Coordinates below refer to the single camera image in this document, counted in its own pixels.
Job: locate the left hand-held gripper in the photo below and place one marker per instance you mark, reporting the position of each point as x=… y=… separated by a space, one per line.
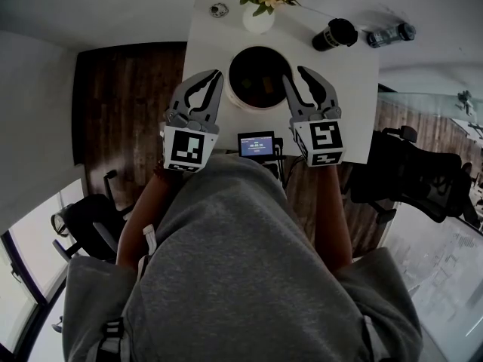
x=187 y=146

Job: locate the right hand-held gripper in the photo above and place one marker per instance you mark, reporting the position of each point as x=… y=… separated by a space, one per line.
x=324 y=142

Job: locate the white round container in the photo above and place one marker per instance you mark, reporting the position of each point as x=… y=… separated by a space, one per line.
x=237 y=98

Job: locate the orange toy block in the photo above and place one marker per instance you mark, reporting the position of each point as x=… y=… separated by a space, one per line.
x=269 y=85

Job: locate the person's right forearm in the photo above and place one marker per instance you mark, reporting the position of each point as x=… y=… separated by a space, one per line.
x=334 y=217

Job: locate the person's left forearm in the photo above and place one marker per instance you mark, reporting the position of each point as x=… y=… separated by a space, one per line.
x=141 y=221

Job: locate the black tumbler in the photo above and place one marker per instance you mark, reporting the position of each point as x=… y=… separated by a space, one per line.
x=332 y=36

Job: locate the small black screen device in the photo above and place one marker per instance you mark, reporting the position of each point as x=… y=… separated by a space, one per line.
x=256 y=145

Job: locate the small round grey object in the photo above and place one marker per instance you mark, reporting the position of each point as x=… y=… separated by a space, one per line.
x=218 y=10

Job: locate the white vase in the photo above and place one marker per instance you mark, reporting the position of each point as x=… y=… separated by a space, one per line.
x=258 y=23

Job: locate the clear plastic water bottle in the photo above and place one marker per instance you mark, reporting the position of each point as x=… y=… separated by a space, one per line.
x=390 y=35

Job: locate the black office chair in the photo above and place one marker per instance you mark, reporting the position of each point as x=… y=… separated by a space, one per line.
x=88 y=221
x=415 y=179

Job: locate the metal glass door fitting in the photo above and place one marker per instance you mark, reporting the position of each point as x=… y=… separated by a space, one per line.
x=466 y=102

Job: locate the person's grey shirt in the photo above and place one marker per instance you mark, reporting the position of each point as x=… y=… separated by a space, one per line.
x=234 y=277

